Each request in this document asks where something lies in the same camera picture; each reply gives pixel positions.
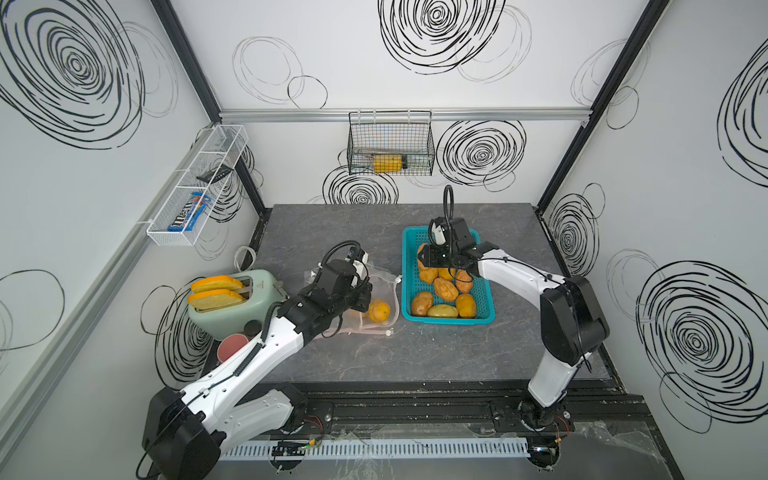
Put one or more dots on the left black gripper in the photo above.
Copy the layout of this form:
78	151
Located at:
362	303

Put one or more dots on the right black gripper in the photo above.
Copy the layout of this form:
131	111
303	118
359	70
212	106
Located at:
430	255

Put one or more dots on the potato bagged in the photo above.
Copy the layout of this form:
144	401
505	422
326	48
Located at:
420	256
379	311

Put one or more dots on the teal plastic basket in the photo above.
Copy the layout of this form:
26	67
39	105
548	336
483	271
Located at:
412	238

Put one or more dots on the clear zipper bag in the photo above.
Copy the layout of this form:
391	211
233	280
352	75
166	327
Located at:
383	286

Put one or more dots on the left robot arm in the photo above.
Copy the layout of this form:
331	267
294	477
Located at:
187	430

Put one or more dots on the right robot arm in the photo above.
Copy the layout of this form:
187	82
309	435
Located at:
572	323

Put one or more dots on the potato bottom left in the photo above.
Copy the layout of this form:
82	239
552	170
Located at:
428	275

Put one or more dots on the potato right middle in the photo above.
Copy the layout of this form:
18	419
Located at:
463	281

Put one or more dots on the potato large middle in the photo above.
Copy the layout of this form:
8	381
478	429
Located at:
445	290

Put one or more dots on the potato bottom right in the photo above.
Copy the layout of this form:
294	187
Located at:
466	306

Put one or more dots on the potato centre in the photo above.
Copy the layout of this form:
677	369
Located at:
422	303

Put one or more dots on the green yellowish potato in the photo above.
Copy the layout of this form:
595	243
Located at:
443	311

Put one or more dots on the mint green toaster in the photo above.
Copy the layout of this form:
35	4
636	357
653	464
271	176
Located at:
260	291

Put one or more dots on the yellow item in basket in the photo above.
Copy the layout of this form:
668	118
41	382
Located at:
387	163

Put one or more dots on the red cup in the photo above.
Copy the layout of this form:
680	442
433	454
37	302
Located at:
230	346

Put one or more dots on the upper toast slice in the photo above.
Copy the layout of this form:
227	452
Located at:
222	282

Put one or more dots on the toast slice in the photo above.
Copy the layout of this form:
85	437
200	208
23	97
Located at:
222	282
216	299

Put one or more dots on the lower toast slice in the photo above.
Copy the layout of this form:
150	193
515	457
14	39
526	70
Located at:
216	299

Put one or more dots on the black remote control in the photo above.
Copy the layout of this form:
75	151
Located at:
215	175

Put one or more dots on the blue candy packet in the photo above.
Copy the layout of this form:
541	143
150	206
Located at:
186	218

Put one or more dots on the black wire wall basket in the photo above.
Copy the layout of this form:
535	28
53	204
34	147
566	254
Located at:
403	132

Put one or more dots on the white wire shelf basket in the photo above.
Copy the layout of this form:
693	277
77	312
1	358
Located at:
216	145

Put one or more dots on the white slotted cable duct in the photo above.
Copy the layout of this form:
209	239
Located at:
387	449

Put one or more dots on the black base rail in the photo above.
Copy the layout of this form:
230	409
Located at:
505	406

